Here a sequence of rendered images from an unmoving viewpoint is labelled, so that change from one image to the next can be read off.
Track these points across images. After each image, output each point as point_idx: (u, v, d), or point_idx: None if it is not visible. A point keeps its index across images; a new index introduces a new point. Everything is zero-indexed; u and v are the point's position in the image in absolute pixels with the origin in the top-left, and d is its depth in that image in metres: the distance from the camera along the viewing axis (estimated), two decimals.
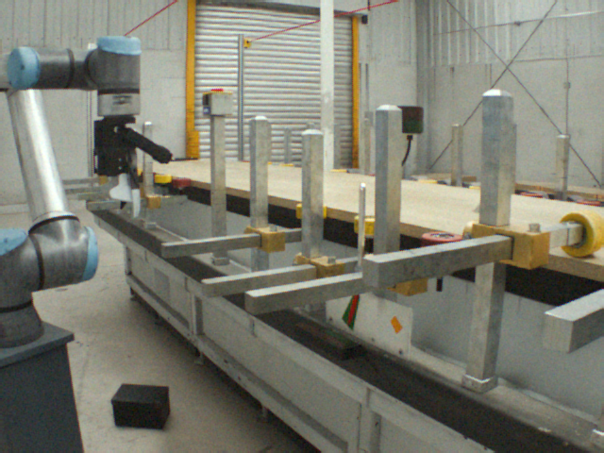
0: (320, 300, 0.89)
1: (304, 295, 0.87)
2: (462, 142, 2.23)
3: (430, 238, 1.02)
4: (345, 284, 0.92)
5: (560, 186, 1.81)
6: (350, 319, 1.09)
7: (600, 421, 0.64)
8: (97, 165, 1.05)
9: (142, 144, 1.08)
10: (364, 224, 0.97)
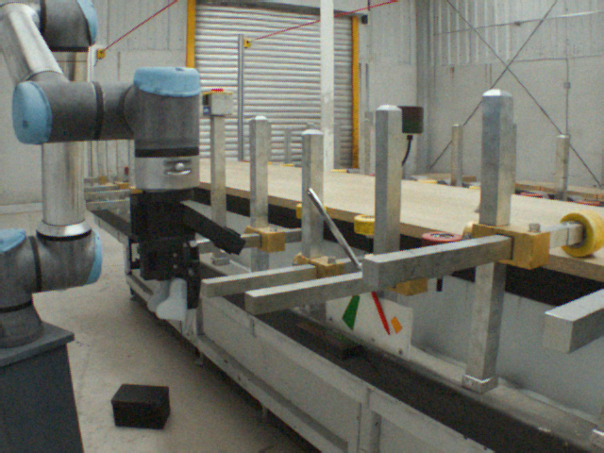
0: (320, 300, 0.89)
1: (304, 295, 0.87)
2: (462, 142, 2.23)
3: (430, 238, 1.02)
4: (345, 284, 0.92)
5: (560, 186, 1.81)
6: (386, 326, 1.00)
7: (600, 421, 0.64)
8: (140, 262, 0.72)
9: (206, 230, 0.76)
10: (331, 220, 1.06)
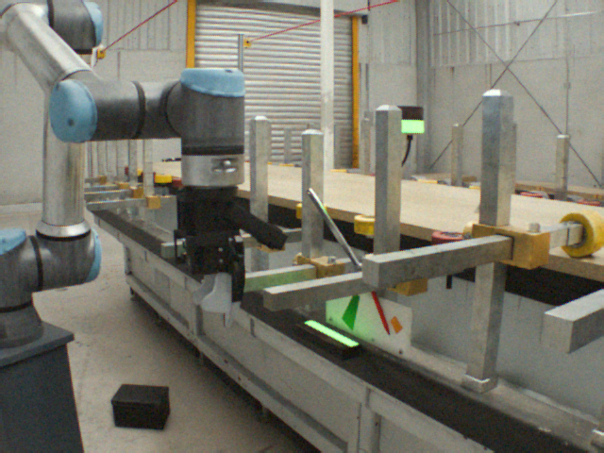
0: (336, 297, 0.91)
1: (321, 293, 0.89)
2: (462, 142, 2.23)
3: (441, 236, 1.04)
4: (360, 281, 0.93)
5: (560, 186, 1.81)
6: (386, 326, 1.00)
7: (600, 421, 0.64)
8: (187, 257, 0.76)
9: (250, 226, 0.79)
10: (331, 220, 1.06)
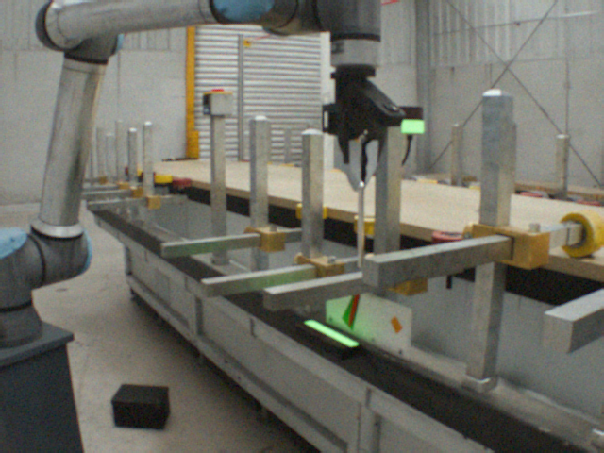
0: (336, 297, 0.91)
1: (321, 293, 0.89)
2: (462, 142, 2.23)
3: (441, 236, 1.04)
4: (360, 281, 0.93)
5: (560, 186, 1.81)
6: (351, 320, 1.09)
7: (600, 421, 0.64)
8: None
9: (360, 100, 0.89)
10: (363, 223, 0.98)
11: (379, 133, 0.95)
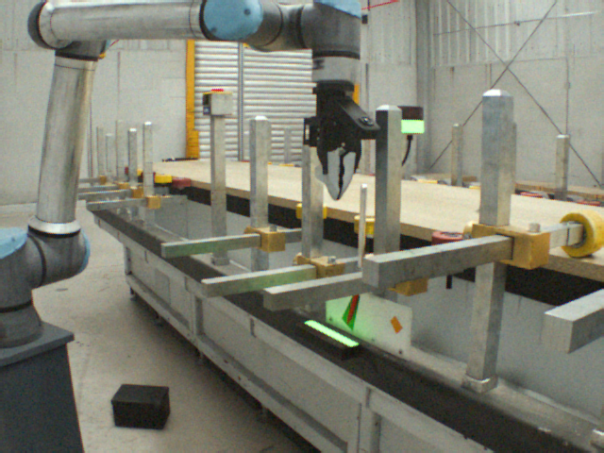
0: (336, 297, 0.91)
1: (321, 293, 0.89)
2: (462, 142, 2.23)
3: (441, 236, 1.04)
4: (360, 281, 0.93)
5: (560, 186, 1.81)
6: (349, 318, 1.10)
7: (600, 421, 0.64)
8: None
9: (337, 114, 0.95)
10: (365, 225, 0.97)
11: (357, 145, 1.01)
